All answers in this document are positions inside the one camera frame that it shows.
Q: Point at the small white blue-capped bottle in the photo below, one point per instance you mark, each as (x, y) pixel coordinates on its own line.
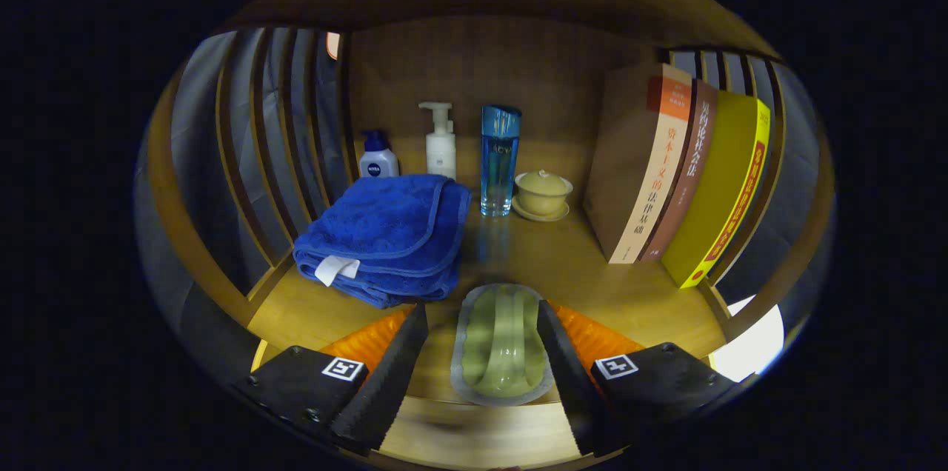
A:
(378, 160)

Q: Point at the blue folded towel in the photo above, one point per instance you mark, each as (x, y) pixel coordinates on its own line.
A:
(385, 234)

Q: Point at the beige orange-topped book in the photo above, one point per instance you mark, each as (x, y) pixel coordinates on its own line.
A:
(644, 167)

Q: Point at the wooden drawer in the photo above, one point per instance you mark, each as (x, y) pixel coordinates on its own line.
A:
(481, 434)

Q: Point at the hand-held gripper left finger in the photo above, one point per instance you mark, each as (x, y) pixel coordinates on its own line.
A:
(392, 382)

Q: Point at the black backdrop cloth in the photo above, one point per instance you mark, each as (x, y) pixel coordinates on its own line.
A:
(196, 138)

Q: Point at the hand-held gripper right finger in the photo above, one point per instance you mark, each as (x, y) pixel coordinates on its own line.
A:
(574, 382)

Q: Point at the tall blue glass bottle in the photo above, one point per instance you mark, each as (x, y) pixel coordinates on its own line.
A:
(498, 160)

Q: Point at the tan lidded teacup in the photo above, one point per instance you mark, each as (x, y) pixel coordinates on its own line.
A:
(543, 193)

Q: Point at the yellow book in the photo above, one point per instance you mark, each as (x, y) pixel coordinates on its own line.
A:
(715, 189)

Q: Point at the wooden countertop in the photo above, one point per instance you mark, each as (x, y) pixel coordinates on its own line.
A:
(578, 264)

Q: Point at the white pump bottle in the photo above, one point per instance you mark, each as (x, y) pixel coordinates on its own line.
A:
(440, 145)

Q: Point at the white panelled table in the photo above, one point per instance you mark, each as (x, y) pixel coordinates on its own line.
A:
(755, 341)

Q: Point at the brown book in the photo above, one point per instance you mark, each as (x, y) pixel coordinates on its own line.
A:
(685, 175)

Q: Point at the wooden cabinet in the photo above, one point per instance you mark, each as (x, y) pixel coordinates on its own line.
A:
(481, 64)

